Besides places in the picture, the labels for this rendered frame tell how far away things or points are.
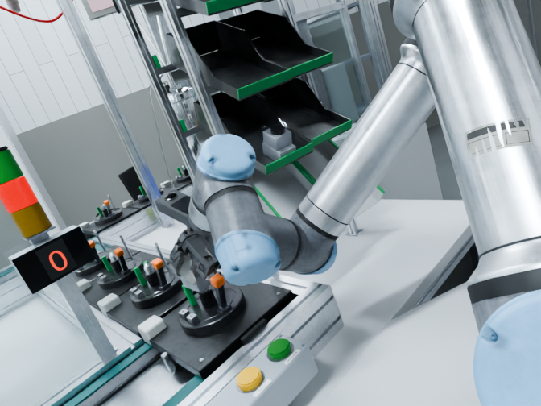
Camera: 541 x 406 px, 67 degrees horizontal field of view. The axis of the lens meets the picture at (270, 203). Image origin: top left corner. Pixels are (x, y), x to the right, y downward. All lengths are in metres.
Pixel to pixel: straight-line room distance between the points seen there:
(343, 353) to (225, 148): 0.47
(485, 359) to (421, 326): 0.54
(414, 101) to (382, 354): 0.45
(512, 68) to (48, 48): 4.49
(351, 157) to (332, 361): 0.41
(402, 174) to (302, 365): 1.70
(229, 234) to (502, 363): 0.31
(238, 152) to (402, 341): 0.48
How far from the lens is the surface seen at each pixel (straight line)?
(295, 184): 1.00
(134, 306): 1.08
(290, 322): 0.77
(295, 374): 0.70
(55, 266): 0.83
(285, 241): 0.54
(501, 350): 0.31
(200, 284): 0.81
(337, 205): 0.57
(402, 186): 2.28
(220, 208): 0.51
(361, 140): 0.56
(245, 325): 0.80
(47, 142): 4.68
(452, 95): 0.38
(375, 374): 0.77
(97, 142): 4.60
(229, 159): 0.53
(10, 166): 0.81
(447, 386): 0.74
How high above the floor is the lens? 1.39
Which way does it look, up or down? 18 degrees down
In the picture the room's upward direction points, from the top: 20 degrees counter-clockwise
